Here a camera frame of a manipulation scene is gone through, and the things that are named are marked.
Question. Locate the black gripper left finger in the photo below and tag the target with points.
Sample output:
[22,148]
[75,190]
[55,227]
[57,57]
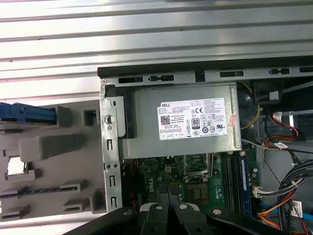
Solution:
[151,220]

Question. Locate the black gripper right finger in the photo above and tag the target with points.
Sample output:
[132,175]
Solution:
[185,220]

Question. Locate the hard disk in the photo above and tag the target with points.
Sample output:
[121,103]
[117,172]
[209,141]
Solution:
[24,112]

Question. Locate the bronze chipset heatsink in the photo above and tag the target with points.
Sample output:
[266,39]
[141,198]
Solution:
[198,193]

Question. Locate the green motherboard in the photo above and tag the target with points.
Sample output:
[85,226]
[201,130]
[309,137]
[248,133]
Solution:
[156,171]

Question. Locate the CPU socket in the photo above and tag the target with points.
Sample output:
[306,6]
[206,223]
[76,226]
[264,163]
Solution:
[196,162]

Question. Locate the RAM stick with blue label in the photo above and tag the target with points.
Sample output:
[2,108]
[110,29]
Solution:
[244,181]

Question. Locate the black open PC case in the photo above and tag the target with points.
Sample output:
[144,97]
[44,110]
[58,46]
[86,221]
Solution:
[110,147]

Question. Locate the grey power supply unit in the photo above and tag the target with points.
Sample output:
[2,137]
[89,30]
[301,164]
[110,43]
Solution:
[146,122]

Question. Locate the grey parts rack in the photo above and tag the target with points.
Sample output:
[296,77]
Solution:
[61,161]

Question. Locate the dark RAM stick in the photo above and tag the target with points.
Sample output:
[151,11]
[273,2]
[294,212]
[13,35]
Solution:
[31,190]

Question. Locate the silver CPU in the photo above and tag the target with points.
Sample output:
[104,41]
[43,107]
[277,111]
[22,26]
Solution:
[15,166]

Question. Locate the metal drive cage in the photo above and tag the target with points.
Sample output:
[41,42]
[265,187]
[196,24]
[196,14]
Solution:
[262,91]

